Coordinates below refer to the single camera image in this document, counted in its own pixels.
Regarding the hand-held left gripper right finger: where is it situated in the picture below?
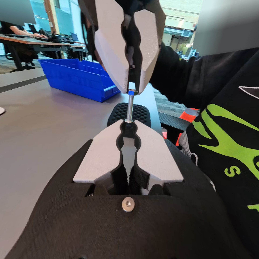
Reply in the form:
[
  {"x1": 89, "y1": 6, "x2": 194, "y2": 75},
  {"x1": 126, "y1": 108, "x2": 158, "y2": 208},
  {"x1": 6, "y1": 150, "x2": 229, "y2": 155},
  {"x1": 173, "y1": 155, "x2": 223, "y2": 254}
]
[{"x1": 132, "y1": 120, "x2": 185, "y2": 191}]

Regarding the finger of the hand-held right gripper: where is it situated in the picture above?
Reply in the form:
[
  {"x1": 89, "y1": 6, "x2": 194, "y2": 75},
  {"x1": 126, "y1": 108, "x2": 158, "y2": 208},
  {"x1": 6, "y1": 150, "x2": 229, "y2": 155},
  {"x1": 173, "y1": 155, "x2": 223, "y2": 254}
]
[
  {"x1": 133, "y1": 9, "x2": 160, "y2": 92},
  {"x1": 94, "y1": 0, "x2": 136, "y2": 93}
]

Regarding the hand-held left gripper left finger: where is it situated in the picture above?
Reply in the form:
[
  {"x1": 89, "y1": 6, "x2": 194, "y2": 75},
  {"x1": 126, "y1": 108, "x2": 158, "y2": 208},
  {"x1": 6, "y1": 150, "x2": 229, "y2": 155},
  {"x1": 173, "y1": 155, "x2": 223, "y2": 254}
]
[{"x1": 73, "y1": 120, "x2": 124, "y2": 191}]

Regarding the large blue plastic bin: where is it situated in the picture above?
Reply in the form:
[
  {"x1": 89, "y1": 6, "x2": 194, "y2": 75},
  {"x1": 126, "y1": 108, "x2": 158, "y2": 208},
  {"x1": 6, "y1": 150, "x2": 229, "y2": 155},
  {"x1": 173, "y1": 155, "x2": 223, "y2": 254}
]
[{"x1": 39, "y1": 58, "x2": 121, "y2": 103}]

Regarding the long thin silver bolt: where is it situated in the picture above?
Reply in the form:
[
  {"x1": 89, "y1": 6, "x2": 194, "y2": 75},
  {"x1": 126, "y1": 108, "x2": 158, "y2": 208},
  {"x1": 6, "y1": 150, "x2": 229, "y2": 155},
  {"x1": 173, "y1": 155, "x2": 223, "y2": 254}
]
[{"x1": 126, "y1": 82, "x2": 138, "y2": 123}]

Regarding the wooden office desk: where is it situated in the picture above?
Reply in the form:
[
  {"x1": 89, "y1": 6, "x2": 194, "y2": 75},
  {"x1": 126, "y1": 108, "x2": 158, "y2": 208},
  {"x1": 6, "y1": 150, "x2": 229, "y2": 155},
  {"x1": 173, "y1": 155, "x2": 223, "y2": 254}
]
[{"x1": 0, "y1": 34, "x2": 88, "y2": 70}]

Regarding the black mesh cushion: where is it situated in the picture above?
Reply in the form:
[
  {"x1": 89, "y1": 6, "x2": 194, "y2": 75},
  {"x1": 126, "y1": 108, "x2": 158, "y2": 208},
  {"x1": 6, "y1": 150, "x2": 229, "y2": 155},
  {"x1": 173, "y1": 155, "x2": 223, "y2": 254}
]
[{"x1": 107, "y1": 103, "x2": 152, "y2": 128}]

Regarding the orange traffic cone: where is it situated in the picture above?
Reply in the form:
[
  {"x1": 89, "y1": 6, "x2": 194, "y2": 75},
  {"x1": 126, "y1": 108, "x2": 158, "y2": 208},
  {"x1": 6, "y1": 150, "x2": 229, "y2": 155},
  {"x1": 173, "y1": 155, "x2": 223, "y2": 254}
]
[{"x1": 179, "y1": 107, "x2": 201, "y2": 123}]

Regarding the person's black printed shirt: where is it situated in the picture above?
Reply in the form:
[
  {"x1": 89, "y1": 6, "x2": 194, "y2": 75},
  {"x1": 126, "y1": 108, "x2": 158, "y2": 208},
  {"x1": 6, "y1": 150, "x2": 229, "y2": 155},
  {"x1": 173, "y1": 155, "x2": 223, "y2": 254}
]
[{"x1": 178, "y1": 49, "x2": 259, "y2": 259}]

